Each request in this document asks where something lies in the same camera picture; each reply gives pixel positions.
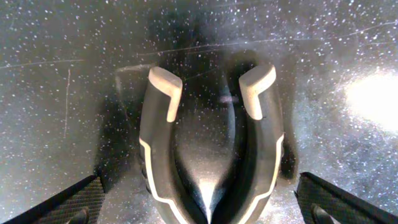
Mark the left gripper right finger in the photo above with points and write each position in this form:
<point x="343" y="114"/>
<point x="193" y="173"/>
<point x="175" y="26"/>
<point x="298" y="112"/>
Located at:
<point x="329" y="202"/>

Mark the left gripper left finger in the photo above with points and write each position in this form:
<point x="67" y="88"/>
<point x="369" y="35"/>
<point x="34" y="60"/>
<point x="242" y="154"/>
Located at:
<point x="71" y="205"/>

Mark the pliers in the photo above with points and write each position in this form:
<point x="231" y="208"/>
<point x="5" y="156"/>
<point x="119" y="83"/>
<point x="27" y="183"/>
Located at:
<point x="155" y="140"/>

